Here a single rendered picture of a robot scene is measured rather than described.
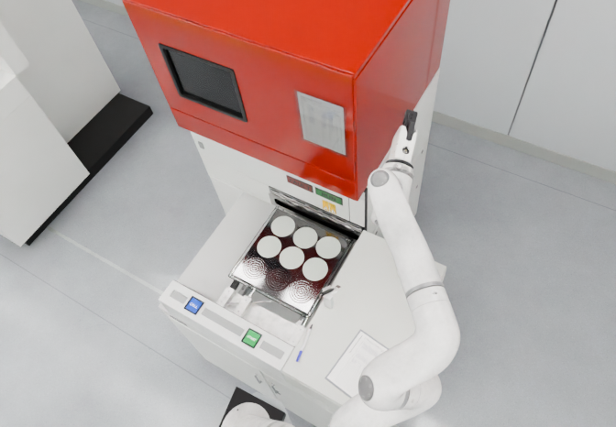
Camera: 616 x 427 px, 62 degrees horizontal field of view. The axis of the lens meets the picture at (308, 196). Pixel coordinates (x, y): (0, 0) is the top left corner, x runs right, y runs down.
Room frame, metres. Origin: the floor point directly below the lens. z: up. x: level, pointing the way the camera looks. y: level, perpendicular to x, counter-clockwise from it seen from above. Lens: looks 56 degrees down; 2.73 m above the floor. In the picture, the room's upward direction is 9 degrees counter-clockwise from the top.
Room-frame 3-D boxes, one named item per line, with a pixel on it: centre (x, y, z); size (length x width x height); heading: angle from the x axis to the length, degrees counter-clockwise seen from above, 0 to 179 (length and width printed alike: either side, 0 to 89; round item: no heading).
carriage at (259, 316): (0.73, 0.25, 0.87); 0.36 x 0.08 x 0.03; 52
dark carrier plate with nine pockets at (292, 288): (0.95, 0.10, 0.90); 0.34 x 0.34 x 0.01; 52
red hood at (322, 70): (1.50, -0.07, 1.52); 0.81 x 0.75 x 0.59; 52
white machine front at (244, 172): (1.25, 0.12, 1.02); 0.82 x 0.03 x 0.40; 52
